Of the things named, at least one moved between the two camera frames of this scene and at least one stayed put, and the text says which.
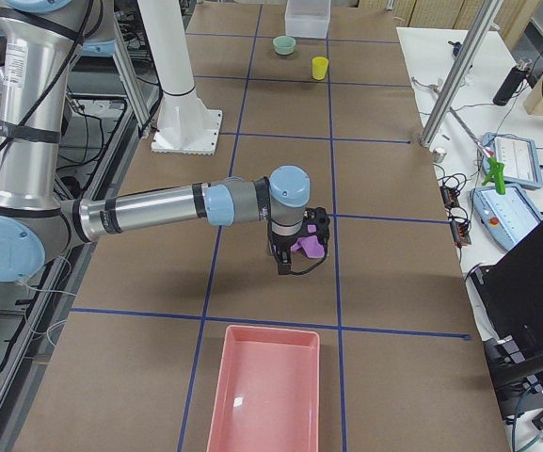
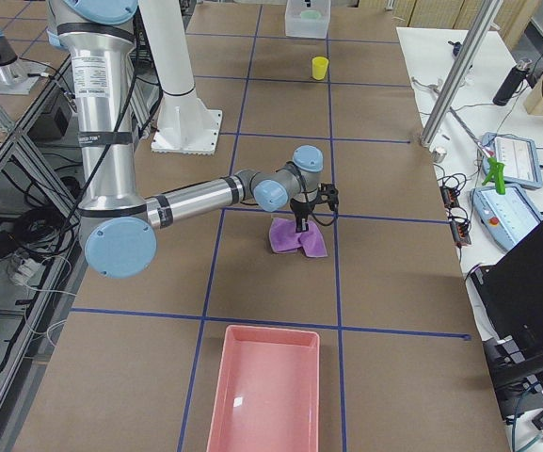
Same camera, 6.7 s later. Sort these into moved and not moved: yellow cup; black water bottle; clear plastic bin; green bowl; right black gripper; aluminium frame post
Moved: right black gripper; green bowl
Not moved: clear plastic bin; yellow cup; black water bottle; aluminium frame post
